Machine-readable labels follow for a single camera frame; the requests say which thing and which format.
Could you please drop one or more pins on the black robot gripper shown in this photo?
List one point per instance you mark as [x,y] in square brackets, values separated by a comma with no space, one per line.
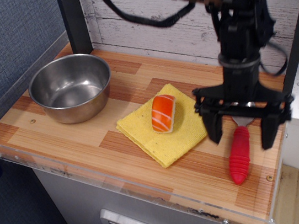
[242,94]

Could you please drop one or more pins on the metal spoon with red handle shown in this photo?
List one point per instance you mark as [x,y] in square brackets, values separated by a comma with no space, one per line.
[239,159]

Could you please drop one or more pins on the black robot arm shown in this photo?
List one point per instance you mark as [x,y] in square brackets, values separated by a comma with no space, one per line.
[243,27]

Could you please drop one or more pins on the yellow folded cloth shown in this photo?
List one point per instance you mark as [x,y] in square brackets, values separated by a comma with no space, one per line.
[188,129]

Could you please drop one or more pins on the salmon nigiri sushi toy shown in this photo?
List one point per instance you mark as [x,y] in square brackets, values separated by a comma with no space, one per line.
[162,114]

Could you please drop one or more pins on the grey cabinet with button panel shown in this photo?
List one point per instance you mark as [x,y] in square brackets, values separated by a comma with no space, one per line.
[83,203]

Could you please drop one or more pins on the stainless steel bowl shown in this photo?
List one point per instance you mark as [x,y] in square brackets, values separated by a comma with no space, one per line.
[72,89]

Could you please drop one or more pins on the clear acrylic table guard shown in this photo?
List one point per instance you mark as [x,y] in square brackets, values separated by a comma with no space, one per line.
[95,152]

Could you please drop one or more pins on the black vertical post left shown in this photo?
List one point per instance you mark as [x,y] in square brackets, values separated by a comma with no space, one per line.
[76,26]

